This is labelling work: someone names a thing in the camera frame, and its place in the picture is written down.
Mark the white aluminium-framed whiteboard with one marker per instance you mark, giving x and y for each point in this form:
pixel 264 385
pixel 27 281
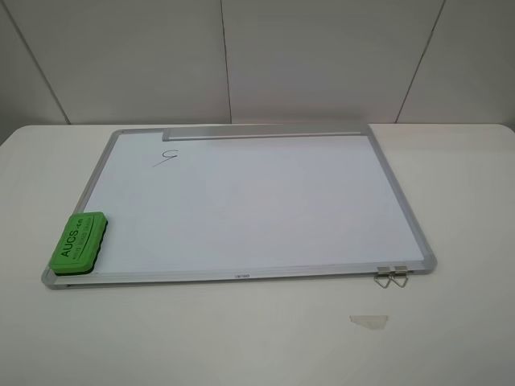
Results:
pixel 246 209

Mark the right metal hanging clip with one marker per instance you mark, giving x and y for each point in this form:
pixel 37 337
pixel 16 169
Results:
pixel 400 276

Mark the green whiteboard eraser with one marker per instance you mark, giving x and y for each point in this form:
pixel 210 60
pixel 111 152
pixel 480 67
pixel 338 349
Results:
pixel 79 245

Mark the clear tape piece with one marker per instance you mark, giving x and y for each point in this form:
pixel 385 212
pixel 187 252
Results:
pixel 370 322

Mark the left metal hanging clip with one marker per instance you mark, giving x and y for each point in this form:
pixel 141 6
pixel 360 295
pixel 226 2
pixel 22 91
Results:
pixel 384 277

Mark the black handwriting mark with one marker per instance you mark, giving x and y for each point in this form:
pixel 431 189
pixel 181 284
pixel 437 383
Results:
pixel 167 156

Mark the grey aluminium pen tray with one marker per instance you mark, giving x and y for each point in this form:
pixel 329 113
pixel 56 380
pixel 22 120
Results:
pixel 218 132

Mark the metal hanging clip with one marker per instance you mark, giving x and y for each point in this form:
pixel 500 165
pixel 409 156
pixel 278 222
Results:
pixel 400 276
pixel 384 277

